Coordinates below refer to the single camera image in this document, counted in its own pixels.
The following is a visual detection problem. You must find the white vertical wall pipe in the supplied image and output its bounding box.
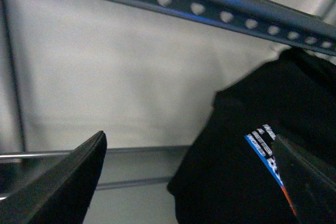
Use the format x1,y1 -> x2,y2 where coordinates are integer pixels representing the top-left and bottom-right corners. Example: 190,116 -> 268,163
1,0 -> 26,153

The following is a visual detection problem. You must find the grey perforated front top rail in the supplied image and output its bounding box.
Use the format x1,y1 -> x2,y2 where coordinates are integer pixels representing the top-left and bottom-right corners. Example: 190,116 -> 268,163
107,0 -> 335,56

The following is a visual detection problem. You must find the grey lower crossbar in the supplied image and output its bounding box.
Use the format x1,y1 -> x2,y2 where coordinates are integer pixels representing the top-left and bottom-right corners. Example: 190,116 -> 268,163
0,175 -> 176,201

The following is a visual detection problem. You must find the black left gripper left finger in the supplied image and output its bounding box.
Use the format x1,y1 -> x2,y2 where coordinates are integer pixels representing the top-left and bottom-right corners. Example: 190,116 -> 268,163
1,131 -> 107,223

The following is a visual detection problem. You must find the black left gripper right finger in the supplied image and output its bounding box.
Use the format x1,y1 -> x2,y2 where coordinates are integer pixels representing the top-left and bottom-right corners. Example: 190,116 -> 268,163
272,135 -> 335,223

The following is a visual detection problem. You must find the black printed t-shirt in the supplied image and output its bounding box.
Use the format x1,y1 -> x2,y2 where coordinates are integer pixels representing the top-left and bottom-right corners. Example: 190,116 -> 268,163
167,48 -> 335,223

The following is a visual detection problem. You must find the thin grey upper crossbar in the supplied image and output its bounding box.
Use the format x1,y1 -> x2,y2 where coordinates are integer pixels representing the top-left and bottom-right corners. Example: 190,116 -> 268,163
1,145 -> 190,160

